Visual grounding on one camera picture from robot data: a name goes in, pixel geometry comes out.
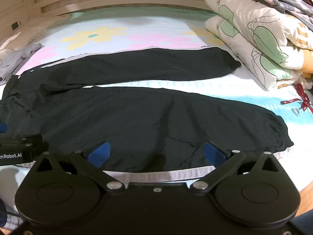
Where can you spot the floral bed blanket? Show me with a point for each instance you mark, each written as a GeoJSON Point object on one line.
{"type": "Point", "coordinates": [159, 27]}

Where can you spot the red ribbon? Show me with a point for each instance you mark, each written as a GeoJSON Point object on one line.
{"type": "Point", "coordinates": [304, 98]}

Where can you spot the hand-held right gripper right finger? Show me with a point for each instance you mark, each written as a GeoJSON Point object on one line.
{"type": "Point", "coordinates": [212, 153]}

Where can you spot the yellow folded blanket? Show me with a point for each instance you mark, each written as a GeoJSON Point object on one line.
{"type": "Point", "coordinates": [308, 63]}

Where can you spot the beige pillow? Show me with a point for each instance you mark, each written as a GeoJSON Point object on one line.
{"type": "Point", "coordinates": [24, 33]}

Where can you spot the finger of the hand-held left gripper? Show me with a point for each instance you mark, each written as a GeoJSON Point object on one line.
{"type": "Point", "coordinates": [19, 140]}

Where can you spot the wall socket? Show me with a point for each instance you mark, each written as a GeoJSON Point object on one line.
{"type": "Point", "coordinates": [15, 26]}

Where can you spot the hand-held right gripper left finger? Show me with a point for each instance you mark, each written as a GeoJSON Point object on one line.
{"type": "Point", "coordinates": [99, 153]}

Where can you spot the person's dark blue clothing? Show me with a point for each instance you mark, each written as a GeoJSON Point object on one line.
{"type": "Point", "coordinates": [303, 225]}

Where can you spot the grey garment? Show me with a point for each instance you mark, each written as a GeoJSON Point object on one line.
{"type": "Point", "coordinates": [17, 58]}

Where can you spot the black pants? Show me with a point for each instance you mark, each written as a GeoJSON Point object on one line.
{"type": "Point", "coordinates": [146, 122]}

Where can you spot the white green patterned folded quilt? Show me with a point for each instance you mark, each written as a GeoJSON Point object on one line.
{"type": "Point", "coordinates": [266, 24]}

